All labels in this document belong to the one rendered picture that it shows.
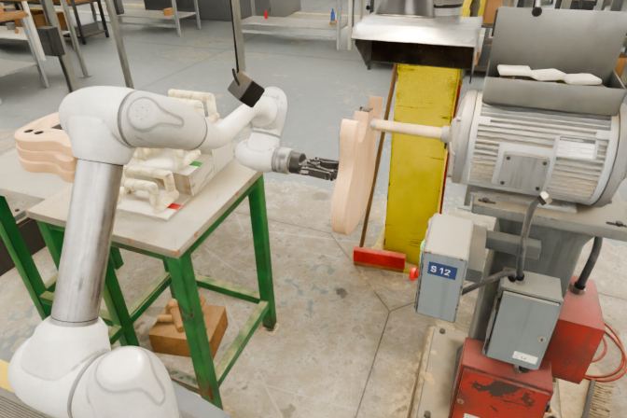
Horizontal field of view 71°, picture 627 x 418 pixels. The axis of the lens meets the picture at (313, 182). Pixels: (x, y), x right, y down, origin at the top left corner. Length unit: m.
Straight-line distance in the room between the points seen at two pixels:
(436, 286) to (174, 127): 0.69
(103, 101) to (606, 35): 1.15
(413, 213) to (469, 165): 1.33
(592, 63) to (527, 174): 0.31
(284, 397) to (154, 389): 1.10
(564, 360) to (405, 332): 0.95
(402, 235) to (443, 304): 1.47
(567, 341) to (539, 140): 0.63
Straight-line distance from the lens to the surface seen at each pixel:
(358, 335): 2.29
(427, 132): 1.24
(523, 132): 1.14
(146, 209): 1.56
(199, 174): 1.60
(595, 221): 1.26
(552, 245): 1.29
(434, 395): 1.79
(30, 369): 1.21
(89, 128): 1.09
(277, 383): 2.13
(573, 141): 1.14
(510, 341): 1.38
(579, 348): 1.52
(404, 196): 2.40
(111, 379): 1.04
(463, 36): 1.14
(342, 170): 1.27
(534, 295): 1.28
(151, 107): 0.97
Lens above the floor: 1.75
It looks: 31 degrees down
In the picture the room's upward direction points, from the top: 1 degrees counter-clockwise
